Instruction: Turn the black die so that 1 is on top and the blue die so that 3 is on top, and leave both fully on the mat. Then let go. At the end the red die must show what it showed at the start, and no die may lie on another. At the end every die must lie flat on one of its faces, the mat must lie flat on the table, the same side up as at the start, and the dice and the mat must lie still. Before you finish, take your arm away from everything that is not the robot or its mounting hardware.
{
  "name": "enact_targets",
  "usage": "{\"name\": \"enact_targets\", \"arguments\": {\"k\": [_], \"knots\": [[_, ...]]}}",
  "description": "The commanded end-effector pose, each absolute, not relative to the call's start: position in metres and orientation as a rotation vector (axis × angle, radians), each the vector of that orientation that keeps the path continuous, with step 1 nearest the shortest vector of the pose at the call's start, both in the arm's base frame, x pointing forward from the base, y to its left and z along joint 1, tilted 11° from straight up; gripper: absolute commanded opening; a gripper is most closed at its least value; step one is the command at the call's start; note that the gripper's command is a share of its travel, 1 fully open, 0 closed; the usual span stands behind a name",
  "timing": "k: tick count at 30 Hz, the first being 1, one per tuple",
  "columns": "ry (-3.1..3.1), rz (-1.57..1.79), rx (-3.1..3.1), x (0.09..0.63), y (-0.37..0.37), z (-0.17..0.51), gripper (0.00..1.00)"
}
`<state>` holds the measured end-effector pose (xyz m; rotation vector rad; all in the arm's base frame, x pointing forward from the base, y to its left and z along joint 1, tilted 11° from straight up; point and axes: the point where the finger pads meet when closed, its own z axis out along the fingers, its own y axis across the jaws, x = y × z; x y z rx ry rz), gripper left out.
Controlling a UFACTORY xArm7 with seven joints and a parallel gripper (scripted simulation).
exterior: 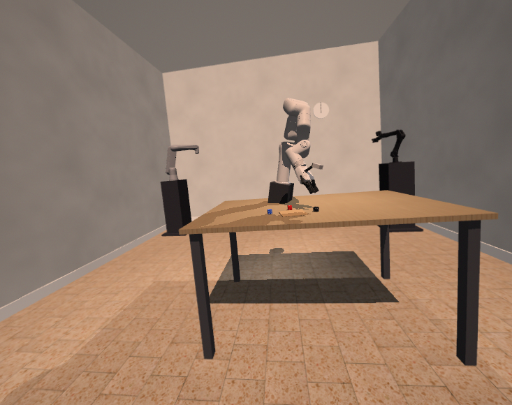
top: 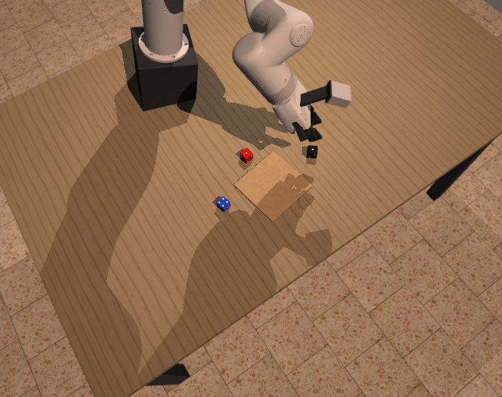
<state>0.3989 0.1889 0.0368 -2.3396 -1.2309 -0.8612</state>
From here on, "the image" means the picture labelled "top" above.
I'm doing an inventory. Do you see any black die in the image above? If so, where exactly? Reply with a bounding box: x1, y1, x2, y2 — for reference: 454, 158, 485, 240
307, 145, 318, 158

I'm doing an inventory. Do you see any blue die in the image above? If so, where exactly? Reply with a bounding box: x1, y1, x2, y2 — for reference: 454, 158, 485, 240
216, 196, 231, 212

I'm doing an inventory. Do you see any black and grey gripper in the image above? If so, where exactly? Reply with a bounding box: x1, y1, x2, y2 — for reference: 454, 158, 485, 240
269, 79, 322, 142

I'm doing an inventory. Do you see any red die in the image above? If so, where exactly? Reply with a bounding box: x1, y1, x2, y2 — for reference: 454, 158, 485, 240
240, 148, 253, 163

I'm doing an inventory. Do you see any tan mat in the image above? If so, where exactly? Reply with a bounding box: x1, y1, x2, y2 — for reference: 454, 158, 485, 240
234, 151, 313, 222

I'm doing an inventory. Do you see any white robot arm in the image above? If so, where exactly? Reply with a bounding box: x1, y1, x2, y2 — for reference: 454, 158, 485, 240
138, 0, 351, 108

